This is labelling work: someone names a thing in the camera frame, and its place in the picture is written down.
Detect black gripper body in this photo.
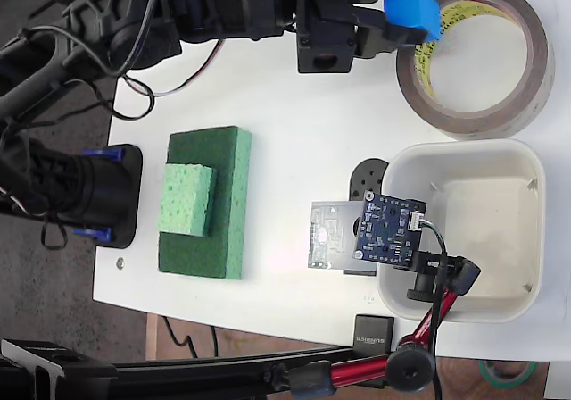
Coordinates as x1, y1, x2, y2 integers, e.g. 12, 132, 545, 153
294, 0, 388, 47

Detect blue cube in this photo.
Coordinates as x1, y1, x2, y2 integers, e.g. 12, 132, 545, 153
383, 0, 443, 44

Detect large brown tape roll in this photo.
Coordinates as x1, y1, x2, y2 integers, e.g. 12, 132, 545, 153
394, 0, 557, 141

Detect green tape roll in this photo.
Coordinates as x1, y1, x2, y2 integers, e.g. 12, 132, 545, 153
479, 359, 536, 390

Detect blue circuit board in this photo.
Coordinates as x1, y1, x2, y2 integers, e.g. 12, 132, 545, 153
354, 192, 427, 267

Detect grey bare circuit board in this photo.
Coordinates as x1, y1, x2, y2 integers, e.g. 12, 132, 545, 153
306, 199, 365, 271

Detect white plastic bin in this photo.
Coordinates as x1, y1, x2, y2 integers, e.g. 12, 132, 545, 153
377, 138, 546, 324

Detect small light green sponge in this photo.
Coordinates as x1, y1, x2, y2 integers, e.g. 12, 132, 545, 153
156, 162, 219, 238

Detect large dark green sponge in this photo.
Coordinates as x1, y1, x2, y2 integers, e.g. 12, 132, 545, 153
156, 125, 253, 280

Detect small black box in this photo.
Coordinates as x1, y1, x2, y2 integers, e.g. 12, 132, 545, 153
354, 313, 396, 352

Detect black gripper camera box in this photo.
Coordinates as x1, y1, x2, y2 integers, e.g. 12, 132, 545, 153
296, 42, 358, 75

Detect black board bracket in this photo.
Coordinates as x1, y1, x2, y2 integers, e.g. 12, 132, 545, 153
343, 157, 390, 277

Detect multicolour arm wire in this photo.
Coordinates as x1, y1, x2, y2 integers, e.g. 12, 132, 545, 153
126, 37, 225, 98

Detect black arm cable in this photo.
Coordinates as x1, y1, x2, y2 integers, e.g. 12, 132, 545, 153
0, 24, 157, 122

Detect grey board cable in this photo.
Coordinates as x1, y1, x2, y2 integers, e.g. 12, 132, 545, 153
417, 219, 450, 400

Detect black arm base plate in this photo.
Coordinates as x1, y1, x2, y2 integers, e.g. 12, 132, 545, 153
84, 143, 145, 247

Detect black cable under table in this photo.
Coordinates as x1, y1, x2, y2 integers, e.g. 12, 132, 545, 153
161, 316, 220, 360

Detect black metal frame profile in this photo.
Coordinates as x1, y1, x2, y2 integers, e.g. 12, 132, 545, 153
0, 337, 358, 400

